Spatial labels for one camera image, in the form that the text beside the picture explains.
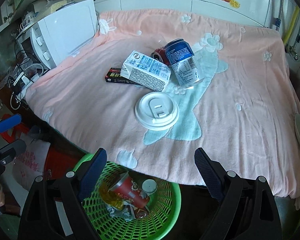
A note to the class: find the blue drink can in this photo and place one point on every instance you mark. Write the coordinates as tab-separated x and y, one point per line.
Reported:
182	60

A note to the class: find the red drink can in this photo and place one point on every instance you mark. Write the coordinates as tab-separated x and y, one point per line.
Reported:
158	55

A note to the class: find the yellow noodle packet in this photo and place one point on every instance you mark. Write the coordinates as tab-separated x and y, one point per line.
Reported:
55	7

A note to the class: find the white milk carton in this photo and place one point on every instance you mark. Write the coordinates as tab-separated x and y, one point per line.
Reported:
145	72

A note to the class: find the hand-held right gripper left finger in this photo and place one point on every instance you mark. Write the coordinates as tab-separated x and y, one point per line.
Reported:
92	175

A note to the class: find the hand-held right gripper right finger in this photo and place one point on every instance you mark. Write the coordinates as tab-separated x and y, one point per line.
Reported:
208	175

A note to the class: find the white mug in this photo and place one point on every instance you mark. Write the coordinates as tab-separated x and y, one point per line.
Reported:
28	19

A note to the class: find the pink floral blanket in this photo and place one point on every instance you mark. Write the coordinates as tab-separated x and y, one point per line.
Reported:
240	130

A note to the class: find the small black box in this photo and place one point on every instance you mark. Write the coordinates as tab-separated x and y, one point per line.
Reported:
113	76

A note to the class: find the white power strip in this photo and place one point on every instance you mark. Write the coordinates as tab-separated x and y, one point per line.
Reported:
27	80

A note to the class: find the silver wrapper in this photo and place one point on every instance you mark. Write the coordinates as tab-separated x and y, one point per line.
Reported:
120	213

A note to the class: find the green plastic basket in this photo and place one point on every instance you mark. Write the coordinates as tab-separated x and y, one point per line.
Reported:
165	205

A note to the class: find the white microwave oven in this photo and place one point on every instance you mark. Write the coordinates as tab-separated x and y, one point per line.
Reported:
72	30

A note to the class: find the clear bottle with red label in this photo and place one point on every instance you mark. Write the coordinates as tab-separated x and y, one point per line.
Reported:
141	213

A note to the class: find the white plastic cup lid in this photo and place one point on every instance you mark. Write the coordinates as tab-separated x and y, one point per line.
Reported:
150	115

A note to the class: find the red paper cup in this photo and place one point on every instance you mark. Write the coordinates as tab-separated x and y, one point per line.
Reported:
130	192

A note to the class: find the white printed plastic bag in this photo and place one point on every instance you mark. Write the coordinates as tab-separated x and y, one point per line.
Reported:
32	160

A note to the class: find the white rounded appliance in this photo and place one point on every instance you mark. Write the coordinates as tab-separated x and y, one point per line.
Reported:
40	5

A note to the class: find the white paper cup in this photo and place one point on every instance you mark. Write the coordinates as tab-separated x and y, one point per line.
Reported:
149	186

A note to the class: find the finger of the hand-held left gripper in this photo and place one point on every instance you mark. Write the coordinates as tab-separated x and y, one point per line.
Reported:
8	123
12	148

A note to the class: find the yellow plastic wrapper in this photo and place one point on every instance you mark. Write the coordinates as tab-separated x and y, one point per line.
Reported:
107	195

